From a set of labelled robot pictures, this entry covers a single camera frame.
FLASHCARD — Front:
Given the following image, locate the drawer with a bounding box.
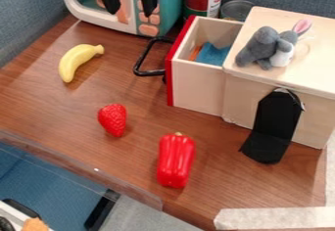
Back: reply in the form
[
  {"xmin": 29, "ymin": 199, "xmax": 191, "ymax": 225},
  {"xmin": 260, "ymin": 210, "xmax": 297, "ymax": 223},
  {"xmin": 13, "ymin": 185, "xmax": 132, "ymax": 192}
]
[{"xmin": 131, "ymin": 14, "xmax": 247, "ymax": 117}]

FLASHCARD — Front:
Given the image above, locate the red toy pepper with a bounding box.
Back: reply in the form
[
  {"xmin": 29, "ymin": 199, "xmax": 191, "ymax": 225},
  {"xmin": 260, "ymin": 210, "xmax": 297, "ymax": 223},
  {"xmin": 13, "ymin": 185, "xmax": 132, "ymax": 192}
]
[{"xmin": 155, "ymin": 131, "xmax": 198, "ymax": 190}]

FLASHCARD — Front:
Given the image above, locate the blue cloth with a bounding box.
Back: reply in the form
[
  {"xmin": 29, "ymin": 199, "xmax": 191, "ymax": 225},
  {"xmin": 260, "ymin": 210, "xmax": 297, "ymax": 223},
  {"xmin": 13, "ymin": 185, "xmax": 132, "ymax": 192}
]
[{"xmin": 192, "ymin": 41, "xmax": 233, "ymax": 68}]

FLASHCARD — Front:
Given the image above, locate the orange toy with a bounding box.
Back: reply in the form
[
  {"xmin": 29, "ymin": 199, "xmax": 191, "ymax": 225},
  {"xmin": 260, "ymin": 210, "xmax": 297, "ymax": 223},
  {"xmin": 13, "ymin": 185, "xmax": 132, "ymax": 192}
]
[{"xmin": 187, "ymin": 43, "xmax": 205, "ymax": 62}]

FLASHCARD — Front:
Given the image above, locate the red label can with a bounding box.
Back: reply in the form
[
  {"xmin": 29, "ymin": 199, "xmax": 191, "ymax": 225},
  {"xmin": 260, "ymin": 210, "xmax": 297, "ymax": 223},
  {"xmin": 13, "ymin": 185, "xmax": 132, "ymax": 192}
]
[{"xmin": 181, "ymin": 0, "xmax": 224, "ymax": 22}]

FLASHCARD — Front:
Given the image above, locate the yellow toy banana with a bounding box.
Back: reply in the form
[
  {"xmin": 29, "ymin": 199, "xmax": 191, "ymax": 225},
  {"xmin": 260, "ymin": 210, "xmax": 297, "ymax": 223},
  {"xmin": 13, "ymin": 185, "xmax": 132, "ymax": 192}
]
[{"xmin": 57, "ymin": 43, "xmax": 107, "ymax": 84}]

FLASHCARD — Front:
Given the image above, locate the grey plush bunny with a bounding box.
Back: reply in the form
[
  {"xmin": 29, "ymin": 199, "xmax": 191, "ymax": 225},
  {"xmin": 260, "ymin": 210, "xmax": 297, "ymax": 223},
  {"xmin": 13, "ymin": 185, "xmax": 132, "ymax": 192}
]
[{"xmin": 234, "ymin": 18, "xmax": 314, "ymax": 70}]

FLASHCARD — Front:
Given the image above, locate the cabinet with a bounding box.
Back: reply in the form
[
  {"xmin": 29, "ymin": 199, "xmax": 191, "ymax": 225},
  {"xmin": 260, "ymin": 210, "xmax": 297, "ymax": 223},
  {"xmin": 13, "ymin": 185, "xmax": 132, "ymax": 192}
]
[{"xmin": 220, "ymin": 6, "xmax": 335, "ymax": 151}]

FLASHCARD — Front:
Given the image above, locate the toy microwave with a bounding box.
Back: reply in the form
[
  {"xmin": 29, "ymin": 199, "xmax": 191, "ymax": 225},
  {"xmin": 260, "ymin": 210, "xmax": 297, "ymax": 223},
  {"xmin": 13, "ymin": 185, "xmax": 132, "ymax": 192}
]
[{"xmin": 57, "ymin": 0, "xmax": 190, "ymax": 39}]

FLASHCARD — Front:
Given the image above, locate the red toy strawberry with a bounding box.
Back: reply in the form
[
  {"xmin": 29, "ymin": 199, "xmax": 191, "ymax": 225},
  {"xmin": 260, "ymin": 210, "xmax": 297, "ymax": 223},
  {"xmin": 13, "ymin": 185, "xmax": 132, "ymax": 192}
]
[{"xmin": 96, "ymin": 103, "xmax": 128, "ymax": 138}]

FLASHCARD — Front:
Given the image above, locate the silver can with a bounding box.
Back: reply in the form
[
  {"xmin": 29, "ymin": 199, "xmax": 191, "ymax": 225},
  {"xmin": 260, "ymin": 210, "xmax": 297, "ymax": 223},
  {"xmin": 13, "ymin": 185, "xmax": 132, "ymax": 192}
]
[{"xmin": 218, "ymin": 0, "xmax": 256, "ymax": 23}]

